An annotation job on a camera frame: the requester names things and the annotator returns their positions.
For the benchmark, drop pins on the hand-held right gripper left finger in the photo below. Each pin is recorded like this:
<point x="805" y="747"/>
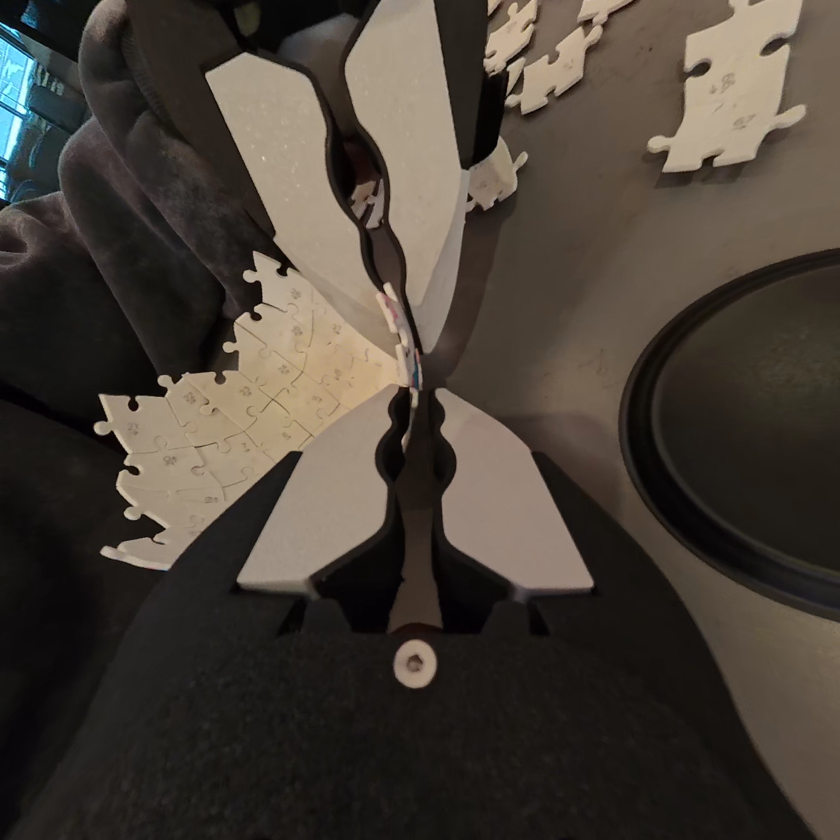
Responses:
<point x="328" y="518"/>

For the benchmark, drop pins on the person's left forearm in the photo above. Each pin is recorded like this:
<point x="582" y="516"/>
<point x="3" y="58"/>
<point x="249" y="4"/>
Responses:
<point x="131" y="229"/>

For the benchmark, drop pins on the black round puzzle stand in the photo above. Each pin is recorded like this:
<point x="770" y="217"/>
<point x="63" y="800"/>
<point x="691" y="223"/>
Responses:
<point x="754" y="426"/>

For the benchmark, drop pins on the partly built colourful puzzle ball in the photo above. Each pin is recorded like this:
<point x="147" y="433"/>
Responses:
<point x="262" y="394"/>

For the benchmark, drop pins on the group of white puzzle pieces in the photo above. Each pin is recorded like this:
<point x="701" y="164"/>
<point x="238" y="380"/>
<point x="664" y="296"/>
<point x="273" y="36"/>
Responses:
<point x="728" y="98"/>

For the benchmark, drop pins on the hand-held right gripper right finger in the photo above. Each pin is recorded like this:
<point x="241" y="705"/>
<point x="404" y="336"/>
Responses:
<point x="512" y="518"/>

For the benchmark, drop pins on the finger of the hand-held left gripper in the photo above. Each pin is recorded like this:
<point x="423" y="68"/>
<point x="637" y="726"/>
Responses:
<point x="420" y="98"/>
<point x="282" y="151"/>

